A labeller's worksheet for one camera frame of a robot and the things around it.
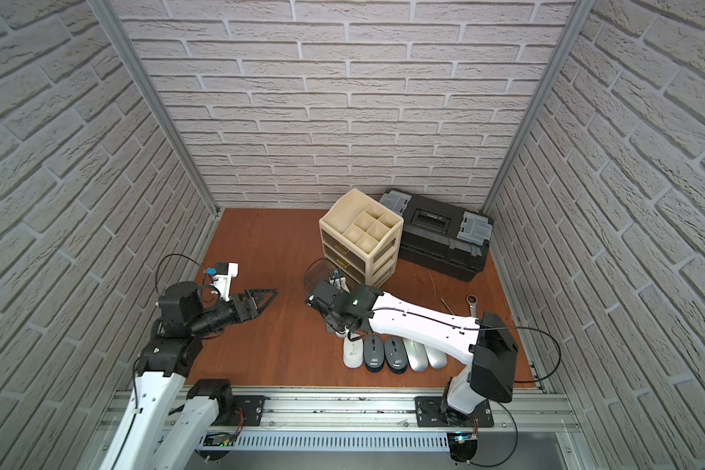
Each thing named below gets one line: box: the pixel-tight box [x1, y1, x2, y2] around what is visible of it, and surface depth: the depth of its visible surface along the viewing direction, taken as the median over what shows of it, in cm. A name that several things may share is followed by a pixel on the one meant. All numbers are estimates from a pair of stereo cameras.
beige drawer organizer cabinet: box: [319, 188, 405, 289], surface depth 84 cm
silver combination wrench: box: [466, 293, 478, 319], surface depth 96 cm
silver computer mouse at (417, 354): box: [402, 338, 429, 373], surface depth 85 cm
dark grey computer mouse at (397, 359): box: [383, 335, 409, 376], surface depth 83 cm
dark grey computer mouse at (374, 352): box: [363, 332, 385, 374], surface depth 83 cm
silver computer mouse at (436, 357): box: [423, 344, 448, 370], surface depth 85 cm
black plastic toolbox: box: [379, 188, 494, 283], surface depth 94 cm
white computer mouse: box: [342, 336, 365, 370], surface depth 83 cm
